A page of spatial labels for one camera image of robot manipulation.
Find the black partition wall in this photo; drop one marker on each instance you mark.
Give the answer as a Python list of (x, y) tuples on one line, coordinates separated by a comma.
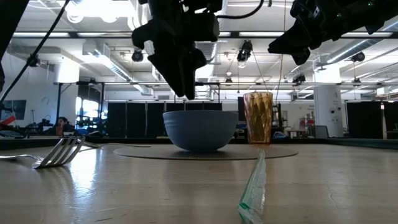
[(365, 119), (136, 119)]

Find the green drinking straw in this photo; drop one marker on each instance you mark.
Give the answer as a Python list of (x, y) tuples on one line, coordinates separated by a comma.
[(255, 189)]

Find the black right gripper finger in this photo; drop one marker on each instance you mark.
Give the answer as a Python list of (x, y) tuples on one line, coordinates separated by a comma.
[(302, 56), (292, 40)]

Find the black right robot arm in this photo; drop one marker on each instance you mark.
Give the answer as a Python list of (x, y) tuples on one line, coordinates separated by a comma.
[(370, 12)]

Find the round grey placemat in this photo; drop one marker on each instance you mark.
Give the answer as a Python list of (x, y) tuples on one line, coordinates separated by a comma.
[(264, 153)]

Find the blue bowl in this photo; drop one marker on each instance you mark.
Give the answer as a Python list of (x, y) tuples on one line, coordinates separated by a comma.
[(200, 130)]

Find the black hanging camera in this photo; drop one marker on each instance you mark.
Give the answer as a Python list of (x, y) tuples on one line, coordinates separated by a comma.
[(358, 57), (245, 51), (137, 56)]

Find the person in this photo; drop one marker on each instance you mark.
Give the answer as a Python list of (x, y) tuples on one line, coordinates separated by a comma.
[(61, 126)]

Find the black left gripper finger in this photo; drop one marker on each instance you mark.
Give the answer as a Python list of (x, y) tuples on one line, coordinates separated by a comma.
[(192, 65), (174, 71)]

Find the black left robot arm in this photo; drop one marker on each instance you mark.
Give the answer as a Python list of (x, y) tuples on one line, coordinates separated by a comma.
[(9, 18)]

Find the white round pillar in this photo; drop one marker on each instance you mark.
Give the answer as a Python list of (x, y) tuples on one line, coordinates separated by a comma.
[(328, 105)]

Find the silver ceiling duct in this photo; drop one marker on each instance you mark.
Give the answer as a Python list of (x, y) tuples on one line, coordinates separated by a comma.
[(351, 49)]

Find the silver metal fork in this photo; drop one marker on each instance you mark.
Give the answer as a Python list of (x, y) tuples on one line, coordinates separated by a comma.
[(57, 154)]

